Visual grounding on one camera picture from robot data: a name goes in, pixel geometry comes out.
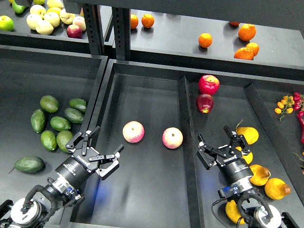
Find peach pink fruit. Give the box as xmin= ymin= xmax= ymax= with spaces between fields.
xmin=72 ymin=16 xmax=86 ymax=32

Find pale yellow pear centre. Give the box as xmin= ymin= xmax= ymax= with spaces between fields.
xmin=44 ymin=12 xmax=60 ymax=28

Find pink apple left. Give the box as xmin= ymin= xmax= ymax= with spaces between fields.
xmin=123 ymin=121 xmax=145 ymax=143

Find yellow pear lower right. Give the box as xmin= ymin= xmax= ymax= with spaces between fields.
xmin=264 ymin=178 xmax=292 ymax=200

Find red apple on shelf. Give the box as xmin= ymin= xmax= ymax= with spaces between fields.
xmin=66 ymin=24 xmax=82 ymax=39

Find pale yellow pear right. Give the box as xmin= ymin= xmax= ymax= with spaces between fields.
xmin=59 ymin=9 xmax=76 ymax=25

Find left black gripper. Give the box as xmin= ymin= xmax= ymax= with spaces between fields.
xmin=55 ymin=126 xmax=124 ymax=189

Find orange small right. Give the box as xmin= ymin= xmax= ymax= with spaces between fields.
xmin=246 ymin=42 xmax=260 ymax=56

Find black tray divider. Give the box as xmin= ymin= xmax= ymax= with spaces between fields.
xmin=178 ymin=76 xmax=205 ymax=228
xmin=244 ymin=84 xmax=304 ymax=202

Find avocado bottom right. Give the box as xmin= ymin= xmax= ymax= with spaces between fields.
xmin=56 ymin=130 xmax=73 ymax=153

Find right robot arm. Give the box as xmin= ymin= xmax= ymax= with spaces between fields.
xmin=197 ymin=126 xmax=298 ymax=228

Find pale yellow pear front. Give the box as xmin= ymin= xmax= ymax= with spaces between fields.
xmin=35 ymin=20 xmax=54 ymax=35

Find pink apple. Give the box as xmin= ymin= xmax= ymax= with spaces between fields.
xmin=162 ymin=127 xmax=183 ymax=149
xmin=123 ymin=121 xmax=145 ymax=143

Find bright red apple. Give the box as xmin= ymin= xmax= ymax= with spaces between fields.
xmin=198 ymin=75 xmax=220 ymax=95

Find pale yellow pear left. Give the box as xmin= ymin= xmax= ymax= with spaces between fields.
xmin=26 ymin=14 xmax=43 ymax=30

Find black shelf post left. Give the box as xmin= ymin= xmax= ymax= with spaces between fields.
xmin=83 ymin=3 xmax=105 ymax=56

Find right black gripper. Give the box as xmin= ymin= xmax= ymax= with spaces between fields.
xmin=197 ymin=125 xmax=253 ymax=185

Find red chili peppers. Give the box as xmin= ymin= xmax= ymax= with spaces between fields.
xmin=294 ymin=92 xmax=304 ymax=143

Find black tray divider left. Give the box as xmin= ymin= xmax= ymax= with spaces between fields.
xmin=178 ymin=76 xmax=205 ymax=228

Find dark red apple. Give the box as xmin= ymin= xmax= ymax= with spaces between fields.
xmin=196 ymin=94 xmax=214 ymax=114

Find avocado top right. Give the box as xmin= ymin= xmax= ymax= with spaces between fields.
xmin=69 ymin=98 xmax=87 ymax=113

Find orange front right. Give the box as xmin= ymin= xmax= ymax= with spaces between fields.
xmin=234 ymin=47 xmax=254 ymax=60

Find avocado far left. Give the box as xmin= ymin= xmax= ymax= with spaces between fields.
xmin=30 ymin=109 xmax=46 ymax=133

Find orange cherry tomato bunch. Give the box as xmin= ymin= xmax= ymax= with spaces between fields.
xmin=274 ymin=95 xmax=295 ymax=121

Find dark green avocado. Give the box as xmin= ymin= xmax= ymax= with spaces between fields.
xmin=14 ymin=156 xmax=44 ymax=173

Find black tray divider right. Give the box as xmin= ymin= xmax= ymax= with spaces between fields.
xmin=244 ymin=84 xmax=304 ymax=202

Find avocado right middle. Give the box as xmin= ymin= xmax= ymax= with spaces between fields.
xmin=64 ymin=108 xmax=84 ymax=124

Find black shelf post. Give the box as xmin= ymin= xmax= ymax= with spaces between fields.
xmin=112 ymin=7 xmax=131 ymax=61
xmin=83 ymin=3 xmax=105 ymax=56

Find black shelf post right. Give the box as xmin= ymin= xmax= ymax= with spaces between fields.
xmin=112 ymin=7 xmax=131 ymax=61

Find large orange top right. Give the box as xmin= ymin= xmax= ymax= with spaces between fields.
xmin=238 ymin=24 xmax=257 ymax=41

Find orange centre shelf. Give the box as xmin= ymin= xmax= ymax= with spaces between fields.
xmin=198 ymin=33 xmax=213 ymax=48

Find yellow pear with stem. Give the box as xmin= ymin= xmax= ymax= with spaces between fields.
xmin=236 ymin=120 xmax=259 ymax=145

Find pink apple right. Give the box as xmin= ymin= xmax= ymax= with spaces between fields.
xmin=162 ymin=127 xmax=183 ymax=149

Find yellow pear lower middle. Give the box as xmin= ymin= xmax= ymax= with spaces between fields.
xmin=249 ymin=164 xmax=271 ymax=186

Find orange partly hidden top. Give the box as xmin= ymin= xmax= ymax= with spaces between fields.
xmin=229 ymin=21 xmax=240 ymax=27

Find yellow pear with brown spot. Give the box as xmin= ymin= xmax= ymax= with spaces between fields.
xmin=225 ymin=200 xmax=241 ymax=224

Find avocado centre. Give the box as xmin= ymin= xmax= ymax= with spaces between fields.
xmin=50 ymin=116 xmax=71 ymax=132

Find avocado bottom left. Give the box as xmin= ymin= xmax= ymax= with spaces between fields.
xmin=40 ymin=130 xmax=57 ymax=151

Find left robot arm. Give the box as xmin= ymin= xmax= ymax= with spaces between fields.
xmin=0 ymin=126 xmax=124 ymax=228

